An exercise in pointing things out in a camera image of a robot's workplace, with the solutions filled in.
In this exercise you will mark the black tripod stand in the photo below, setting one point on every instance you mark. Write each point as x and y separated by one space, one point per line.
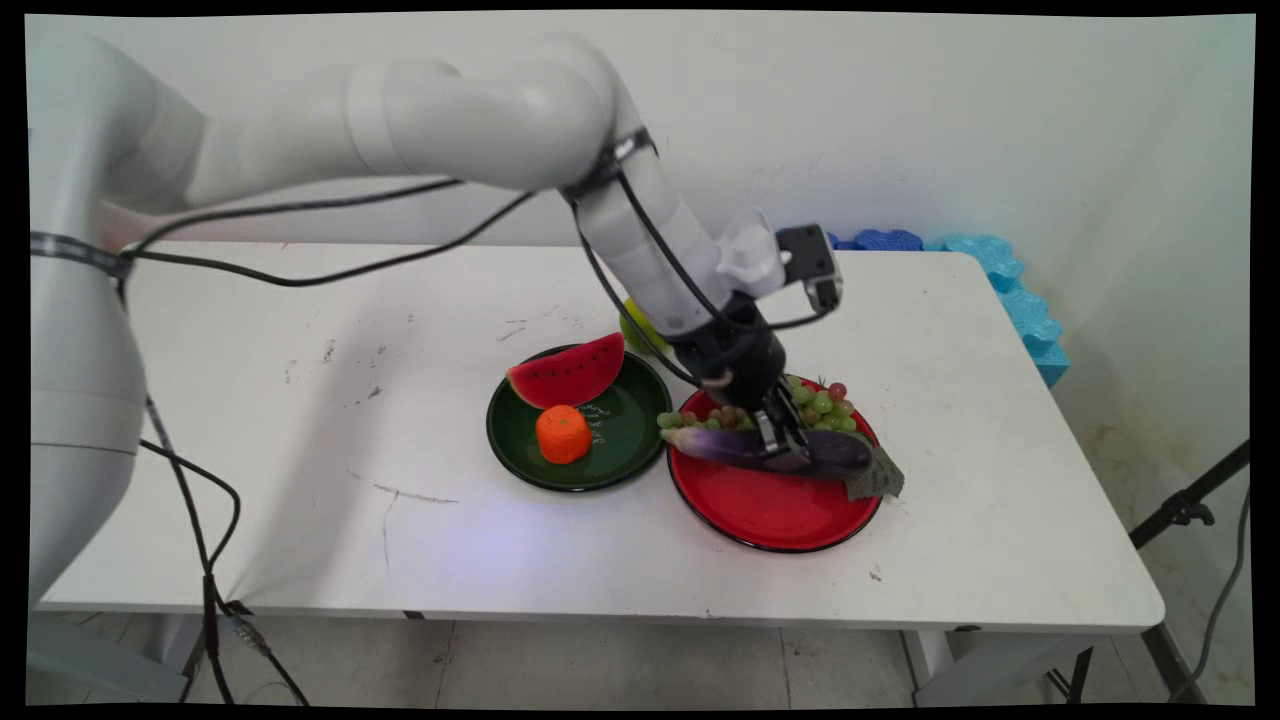
1185 508

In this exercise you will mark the dark blue foam piece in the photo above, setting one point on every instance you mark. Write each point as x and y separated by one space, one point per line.
885 240

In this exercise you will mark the orange toy tangerine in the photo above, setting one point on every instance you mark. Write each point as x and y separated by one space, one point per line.
563 435

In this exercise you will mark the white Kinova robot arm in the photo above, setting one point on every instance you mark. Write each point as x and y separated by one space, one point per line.
450 120

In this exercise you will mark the green grape bunch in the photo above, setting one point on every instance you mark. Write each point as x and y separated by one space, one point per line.
822 408

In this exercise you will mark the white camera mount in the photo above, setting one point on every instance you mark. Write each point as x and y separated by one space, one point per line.
750 255

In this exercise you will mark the red watermelon slice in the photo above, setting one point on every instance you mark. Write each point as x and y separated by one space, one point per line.
570 378

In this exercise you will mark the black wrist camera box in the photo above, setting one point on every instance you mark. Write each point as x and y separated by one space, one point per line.
812 262

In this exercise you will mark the purple toy eggplant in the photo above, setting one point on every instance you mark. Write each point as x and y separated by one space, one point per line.
720 445

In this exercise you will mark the red enamel plate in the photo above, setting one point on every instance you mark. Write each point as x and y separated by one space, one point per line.
770 510

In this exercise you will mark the white table leg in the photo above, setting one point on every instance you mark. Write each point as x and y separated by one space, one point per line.
950 665

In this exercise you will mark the light blue foam mat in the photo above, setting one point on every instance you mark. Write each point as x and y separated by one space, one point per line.
1025 310

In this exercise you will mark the dark green enamel plate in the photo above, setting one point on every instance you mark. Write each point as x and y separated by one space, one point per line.
630 440

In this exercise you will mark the yellow-green citrus fruit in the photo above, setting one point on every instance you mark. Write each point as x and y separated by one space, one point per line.
632 330

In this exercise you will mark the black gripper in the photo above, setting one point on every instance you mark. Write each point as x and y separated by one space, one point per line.
735 365

